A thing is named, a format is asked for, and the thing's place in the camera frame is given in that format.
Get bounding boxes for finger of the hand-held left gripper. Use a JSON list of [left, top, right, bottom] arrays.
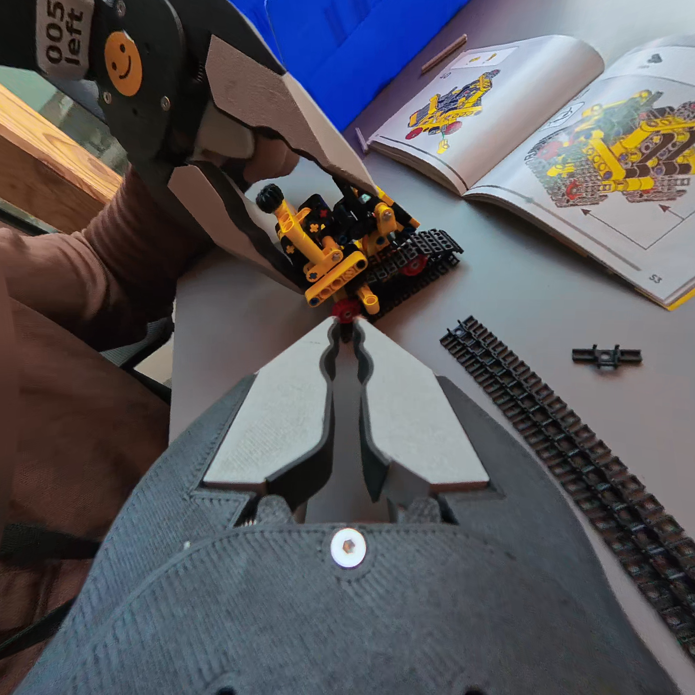
[[202, 34, 379, 194], [167, 162, 308, 295]]

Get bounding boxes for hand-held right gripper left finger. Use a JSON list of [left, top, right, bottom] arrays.
[[201, 316, 340, 512]]

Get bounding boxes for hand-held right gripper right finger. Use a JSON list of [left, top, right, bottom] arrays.
[[353, 317, 490, 508]]

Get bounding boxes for yellow lego bulldozer model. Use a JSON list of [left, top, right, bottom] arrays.
[[255, 184, 421, 324]]

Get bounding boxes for black lego track strip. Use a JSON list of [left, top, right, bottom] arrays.
[[439, 316, 695, 659], [365, 229, 465, 318]]

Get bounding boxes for single black lego track link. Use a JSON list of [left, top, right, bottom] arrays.
[[572, 344, 643, 371]]

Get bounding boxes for person's left forearm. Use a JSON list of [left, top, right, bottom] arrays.
[[0, 165, 215, 353]]

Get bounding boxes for lego instruction booklet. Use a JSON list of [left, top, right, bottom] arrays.
[[366, 34, 695, 311]]

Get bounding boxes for person's left hand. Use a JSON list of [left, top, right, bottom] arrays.
[[243, 135, 300, 188]]

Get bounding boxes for blue plastic bin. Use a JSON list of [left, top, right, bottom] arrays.
[[228, 0, 470, 134]]

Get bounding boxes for dark chair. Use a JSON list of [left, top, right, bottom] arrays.
[[100, 317, 174, 405]]

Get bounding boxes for wooden side table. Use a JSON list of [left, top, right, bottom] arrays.
[[0, 84, 123, 234]]

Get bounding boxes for black strap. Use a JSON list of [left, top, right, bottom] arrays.
[[0, 521, 101, 660]]

